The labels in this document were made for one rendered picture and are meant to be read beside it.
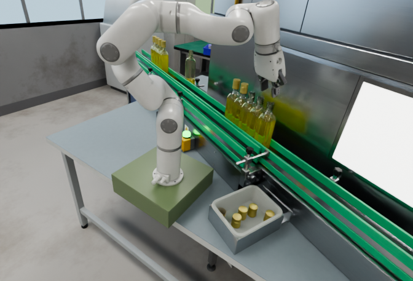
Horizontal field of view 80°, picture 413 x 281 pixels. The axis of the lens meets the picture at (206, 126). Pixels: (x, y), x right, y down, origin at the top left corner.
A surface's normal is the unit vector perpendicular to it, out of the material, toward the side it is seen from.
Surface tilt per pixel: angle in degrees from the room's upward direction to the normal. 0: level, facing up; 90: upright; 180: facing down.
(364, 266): 90
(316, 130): 90
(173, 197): 2
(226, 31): 101
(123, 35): 89
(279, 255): 0
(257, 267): 0
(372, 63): 90
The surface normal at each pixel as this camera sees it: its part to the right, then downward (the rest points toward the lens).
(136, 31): 0.05, 0.57
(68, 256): 0.08, -0.86
